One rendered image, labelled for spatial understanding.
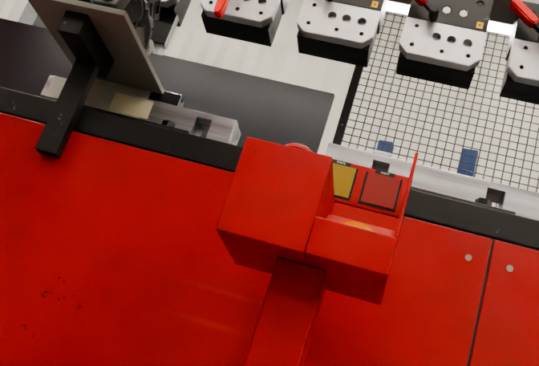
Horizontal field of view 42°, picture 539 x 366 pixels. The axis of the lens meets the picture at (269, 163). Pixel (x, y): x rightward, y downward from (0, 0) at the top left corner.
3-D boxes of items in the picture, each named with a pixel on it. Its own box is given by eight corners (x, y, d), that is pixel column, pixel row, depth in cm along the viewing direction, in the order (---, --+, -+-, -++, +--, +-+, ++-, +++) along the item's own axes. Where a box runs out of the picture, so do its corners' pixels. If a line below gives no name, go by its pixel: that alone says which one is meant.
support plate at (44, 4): (22, -7, 114) (26, -11, 115) (79, 75, 139) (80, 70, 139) (123, 15, 111) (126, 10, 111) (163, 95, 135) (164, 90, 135)
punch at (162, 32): (115, 42, 142) (131, 4, 145) (117, 47, 143) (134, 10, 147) (160, 53, 140) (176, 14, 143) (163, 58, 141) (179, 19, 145)
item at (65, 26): (10, 124, 108) (66, 9, 115) (46, 161, 121) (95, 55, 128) (34, 130, 107) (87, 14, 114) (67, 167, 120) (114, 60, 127)
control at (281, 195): (214, 228, 80) (261, 92, 86) (234, 264, 95) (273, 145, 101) (387, 275, 76) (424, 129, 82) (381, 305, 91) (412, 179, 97)
